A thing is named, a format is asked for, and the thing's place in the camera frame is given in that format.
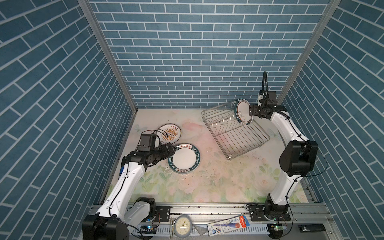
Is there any black device on rail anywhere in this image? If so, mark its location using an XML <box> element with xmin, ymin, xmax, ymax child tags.
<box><xmin>298</xmin><ymin>224</ymin><xmax>326</xmax><ymax>233</ymax></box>

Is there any rear plate in rack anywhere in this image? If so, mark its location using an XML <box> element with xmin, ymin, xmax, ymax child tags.
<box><xmin>234</xmin><ymin>99</ymin><xmax>253</xmax><ymax>126</ymax></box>

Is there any second-last hao wei plate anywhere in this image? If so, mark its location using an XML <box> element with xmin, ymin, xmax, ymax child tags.
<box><xmin>168</xmin><ymin>143</ymin><xmax>201</xmax><ymax>174</ymax></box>

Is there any aluminium corner post left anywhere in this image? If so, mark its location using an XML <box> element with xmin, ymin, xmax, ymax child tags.
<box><xmin>77</xmin><ymin>0</ymin><xmax>138</xmax><ymax>113</ymax></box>

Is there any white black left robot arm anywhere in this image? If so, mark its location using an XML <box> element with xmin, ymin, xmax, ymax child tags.
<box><xmin>82</xmin><ymin>143</ymin><xmax>178</xmax><ymax>240</ymax></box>

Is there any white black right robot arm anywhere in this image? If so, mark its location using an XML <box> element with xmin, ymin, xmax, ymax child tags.
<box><xmin>249</xmin><ymin>104</ymin><xmax>319</xmax><ymax>221</ymax></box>

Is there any round white dial timer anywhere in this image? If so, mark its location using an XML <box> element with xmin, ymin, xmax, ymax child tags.
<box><xmin>173</xmin><ymin>215</ymin><xmax>193</xmax><ymax>239</ymax></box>

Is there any aluminium front rail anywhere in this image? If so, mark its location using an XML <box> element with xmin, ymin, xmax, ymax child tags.
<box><xmin>78</xmin><ymin>202</ymin><xmax>340</xmax><ymax>240</ymax></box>

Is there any metal wire dish rack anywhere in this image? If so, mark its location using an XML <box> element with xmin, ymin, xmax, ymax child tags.
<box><xmin>202</xmin><ymin>101</ymin><xmax>270</xmax><ymax>160</ymax></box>

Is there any blue white toothpaste box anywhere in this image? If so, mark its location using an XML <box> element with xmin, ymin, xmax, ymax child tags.
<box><xmin>207</xmin><ymin>216</ymin><xmax>250</xmax><ymax>237</ymax></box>

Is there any aluminium corner post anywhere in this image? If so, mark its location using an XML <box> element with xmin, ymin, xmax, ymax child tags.
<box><xmin>277</xmin><ymin>0</ymin><xmax>341</xmax><ymax>105</ymax></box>
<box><xmin>77</xmin><ymin>0</ymin><xmax>138</xmax><ymax>113</ymax></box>

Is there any aluminium corner post right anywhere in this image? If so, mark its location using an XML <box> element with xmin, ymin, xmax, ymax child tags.
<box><xmin>277</xmin><ymin>0</ymin><xmax>341</xmax><ymax>105</ymax></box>

